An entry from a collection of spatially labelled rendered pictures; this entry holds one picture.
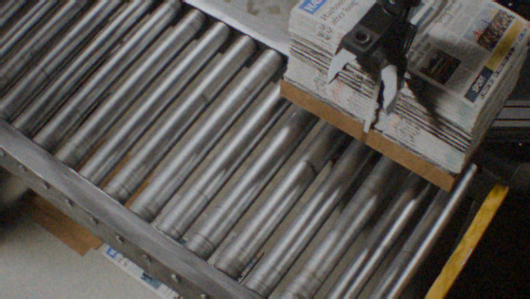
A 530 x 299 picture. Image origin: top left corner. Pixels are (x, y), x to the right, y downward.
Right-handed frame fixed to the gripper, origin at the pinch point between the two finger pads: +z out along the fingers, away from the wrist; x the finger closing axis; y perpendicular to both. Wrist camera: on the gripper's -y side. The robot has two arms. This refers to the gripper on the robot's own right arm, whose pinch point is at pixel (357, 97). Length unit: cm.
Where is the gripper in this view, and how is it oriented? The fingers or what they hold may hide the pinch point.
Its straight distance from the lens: 142.0
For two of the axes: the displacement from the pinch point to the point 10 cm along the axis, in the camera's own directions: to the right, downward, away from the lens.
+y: 4.9, -3.3, 8.1
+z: -2.9, 8.1, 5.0
